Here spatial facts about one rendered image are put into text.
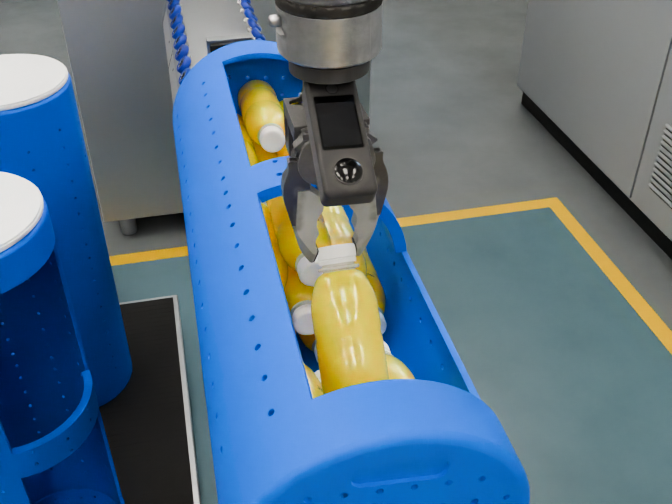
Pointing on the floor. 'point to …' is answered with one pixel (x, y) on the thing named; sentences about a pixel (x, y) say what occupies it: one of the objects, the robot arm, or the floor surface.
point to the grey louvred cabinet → (607, 97)
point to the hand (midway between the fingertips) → (335, 252)
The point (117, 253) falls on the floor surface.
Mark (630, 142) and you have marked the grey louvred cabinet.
